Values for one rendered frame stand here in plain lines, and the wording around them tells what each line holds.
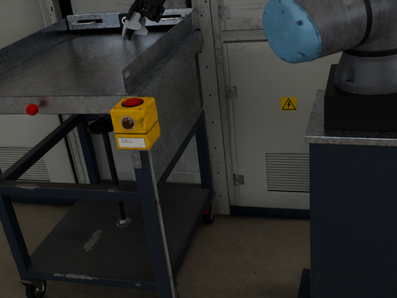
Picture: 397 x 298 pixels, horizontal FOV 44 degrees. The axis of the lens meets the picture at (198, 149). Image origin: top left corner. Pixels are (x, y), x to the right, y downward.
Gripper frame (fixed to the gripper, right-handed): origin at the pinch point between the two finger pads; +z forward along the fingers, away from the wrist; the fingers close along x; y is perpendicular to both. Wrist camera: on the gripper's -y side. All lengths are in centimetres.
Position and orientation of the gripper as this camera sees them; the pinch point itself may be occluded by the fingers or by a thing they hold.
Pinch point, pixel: (126, 34)
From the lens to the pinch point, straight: 175.7
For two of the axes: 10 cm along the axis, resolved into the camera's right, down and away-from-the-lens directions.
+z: -4.7, 8.8, 0.8
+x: 2.2, 0.3, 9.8
